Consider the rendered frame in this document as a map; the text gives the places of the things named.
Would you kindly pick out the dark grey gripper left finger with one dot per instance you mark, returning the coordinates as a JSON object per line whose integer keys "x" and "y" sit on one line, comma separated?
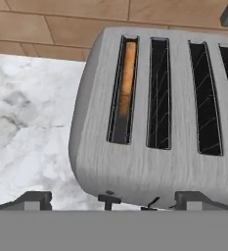
{"x": 34, "y": 200}

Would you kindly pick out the silver four-slot toaster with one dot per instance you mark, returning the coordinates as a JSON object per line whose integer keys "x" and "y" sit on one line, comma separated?
{"x": 171, "y": 117}

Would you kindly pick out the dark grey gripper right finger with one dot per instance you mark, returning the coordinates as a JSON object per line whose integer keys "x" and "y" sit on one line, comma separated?
{"x": 192, "y": 200}

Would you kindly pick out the black toaster lever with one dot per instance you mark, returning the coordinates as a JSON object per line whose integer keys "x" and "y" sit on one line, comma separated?
{"x": 109, "y": 199}

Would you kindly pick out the brown bread slice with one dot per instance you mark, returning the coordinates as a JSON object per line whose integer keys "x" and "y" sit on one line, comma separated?
{"x": 127, "y": 78}

